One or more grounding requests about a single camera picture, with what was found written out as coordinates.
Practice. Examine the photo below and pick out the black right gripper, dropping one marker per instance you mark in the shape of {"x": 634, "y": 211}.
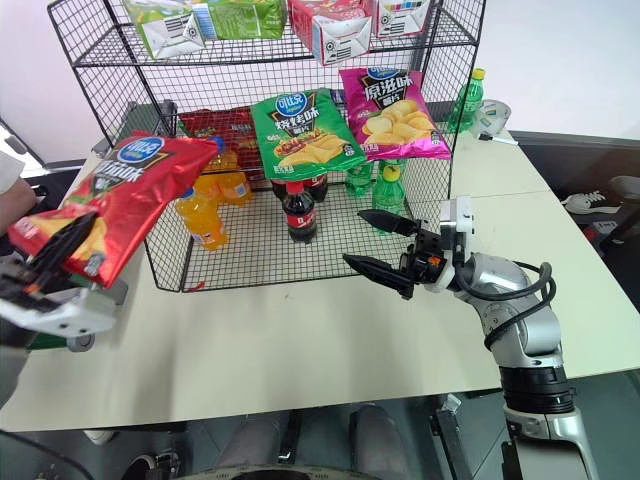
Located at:
{"x": 424, "y": 257}

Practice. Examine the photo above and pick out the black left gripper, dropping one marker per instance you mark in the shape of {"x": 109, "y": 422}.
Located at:
{"x": 22, "y": 285}

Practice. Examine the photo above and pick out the red potato chip bag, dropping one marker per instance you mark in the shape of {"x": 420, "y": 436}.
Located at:
{"x": 130, "y": 185}

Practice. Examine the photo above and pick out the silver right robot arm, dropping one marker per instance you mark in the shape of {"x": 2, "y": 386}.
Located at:
{"x": 530, "y": 340}

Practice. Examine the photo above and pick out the person in white shirt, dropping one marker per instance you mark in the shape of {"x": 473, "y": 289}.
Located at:
{"x": 20, "y": 195}

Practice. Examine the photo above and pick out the magenta potato chip bag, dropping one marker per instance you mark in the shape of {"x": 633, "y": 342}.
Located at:
{"x": 390, "y": 115}

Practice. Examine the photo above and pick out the green potato chip bag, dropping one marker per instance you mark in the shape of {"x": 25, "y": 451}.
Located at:
{"x": 300, "y": 135}

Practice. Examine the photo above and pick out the orange soda bottle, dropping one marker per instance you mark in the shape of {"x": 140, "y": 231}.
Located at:
{"x": 237, "y": 187}
{"x": 222, "y": 160}
{"x": 202, "y": 225}
{"x": 206, "y": 187}

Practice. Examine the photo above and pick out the black white marker pen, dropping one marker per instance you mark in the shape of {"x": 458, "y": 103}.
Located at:
{"x": 497, "y": 139}

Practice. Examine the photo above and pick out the white blue round container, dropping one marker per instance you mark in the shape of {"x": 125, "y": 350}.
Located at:
{"x": 492, "y": 115}

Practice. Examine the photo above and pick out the dark grey rounded shape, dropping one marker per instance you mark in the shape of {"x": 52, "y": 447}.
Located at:
{"x": 260, "y": 440}
{"x": 375, "y": 435}

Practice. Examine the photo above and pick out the dark red snack bag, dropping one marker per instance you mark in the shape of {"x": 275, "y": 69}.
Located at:
{"x": 235, "y": 130}

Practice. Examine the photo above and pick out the white sneaker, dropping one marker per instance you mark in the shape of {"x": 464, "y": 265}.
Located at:
{"x": 582, "y": 202}

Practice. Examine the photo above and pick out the red white drink carton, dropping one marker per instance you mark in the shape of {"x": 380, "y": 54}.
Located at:
{"x": 335, "y": 35}

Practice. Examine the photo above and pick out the white carton with colour marks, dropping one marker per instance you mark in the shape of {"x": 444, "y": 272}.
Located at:
{"x": 400, "y": 17}

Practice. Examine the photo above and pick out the green white drink carton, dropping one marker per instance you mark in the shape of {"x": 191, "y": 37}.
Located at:
{"x": 160, "y": 27}

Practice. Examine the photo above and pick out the green blue drink carton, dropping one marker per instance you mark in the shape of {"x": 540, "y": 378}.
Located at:
{"x": 245, "y": 17}

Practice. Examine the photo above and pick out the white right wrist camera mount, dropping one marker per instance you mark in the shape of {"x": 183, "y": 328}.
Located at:
{"x": 457, "y": 225}

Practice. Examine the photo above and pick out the black metal frame bracket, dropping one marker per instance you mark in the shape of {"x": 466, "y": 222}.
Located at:
{"x": 460, "y": 440}

